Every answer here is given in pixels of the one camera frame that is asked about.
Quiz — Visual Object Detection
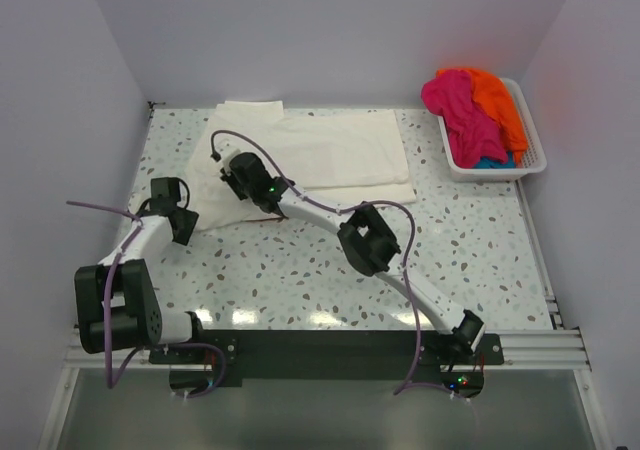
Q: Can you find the white t shirt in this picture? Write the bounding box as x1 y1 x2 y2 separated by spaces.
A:
185 101 416 231

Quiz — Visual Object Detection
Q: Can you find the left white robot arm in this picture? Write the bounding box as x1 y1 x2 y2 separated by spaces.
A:
74 177 207 362

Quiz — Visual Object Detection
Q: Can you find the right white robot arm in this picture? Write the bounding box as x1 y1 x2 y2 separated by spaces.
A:
212 149 486 363

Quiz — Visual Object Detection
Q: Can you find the pink t shirt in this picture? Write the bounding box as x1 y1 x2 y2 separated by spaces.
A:
421 70 509 169

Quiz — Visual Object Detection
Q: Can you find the blue t shirt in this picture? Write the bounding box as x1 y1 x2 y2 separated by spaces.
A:
474 152 517 170

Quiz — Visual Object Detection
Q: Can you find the orange t shirt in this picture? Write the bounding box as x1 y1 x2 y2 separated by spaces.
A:
436 68 528 164

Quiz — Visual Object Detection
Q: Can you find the white plastic basket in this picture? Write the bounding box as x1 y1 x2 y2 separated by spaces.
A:
437 78 547 182

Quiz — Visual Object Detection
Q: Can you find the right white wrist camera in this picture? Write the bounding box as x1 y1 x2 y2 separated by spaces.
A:
216 144 242 171

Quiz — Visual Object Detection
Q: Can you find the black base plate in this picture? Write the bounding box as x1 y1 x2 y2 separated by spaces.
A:
149 330 505 398

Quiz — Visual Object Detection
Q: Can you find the aluminium rail frame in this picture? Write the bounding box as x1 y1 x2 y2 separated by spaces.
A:
39 179 614 450

